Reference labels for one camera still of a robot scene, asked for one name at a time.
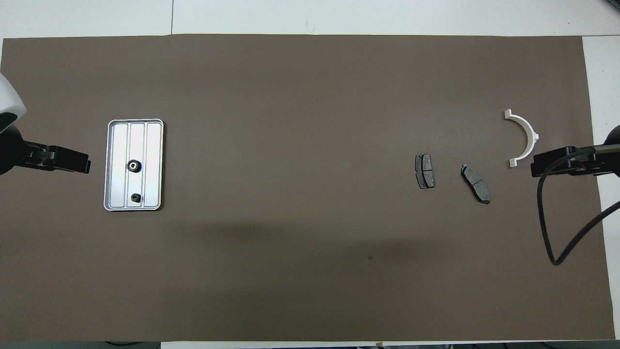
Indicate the silver metal tray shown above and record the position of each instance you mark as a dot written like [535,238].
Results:
[152,145]

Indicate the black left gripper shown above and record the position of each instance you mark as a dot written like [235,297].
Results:
[9,150]

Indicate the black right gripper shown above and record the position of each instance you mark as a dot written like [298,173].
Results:
[612,162]

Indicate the short dark brake pad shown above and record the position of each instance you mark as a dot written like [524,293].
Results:
[426,169]

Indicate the brown table mat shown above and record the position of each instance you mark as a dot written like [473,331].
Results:
[310,97]

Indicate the long dark brake pad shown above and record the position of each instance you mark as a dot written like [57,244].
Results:
[477,185]

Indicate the white semicircular plastic bracket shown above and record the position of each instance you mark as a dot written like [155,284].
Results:
[528,130]

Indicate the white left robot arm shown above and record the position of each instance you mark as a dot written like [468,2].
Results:
[7,102]

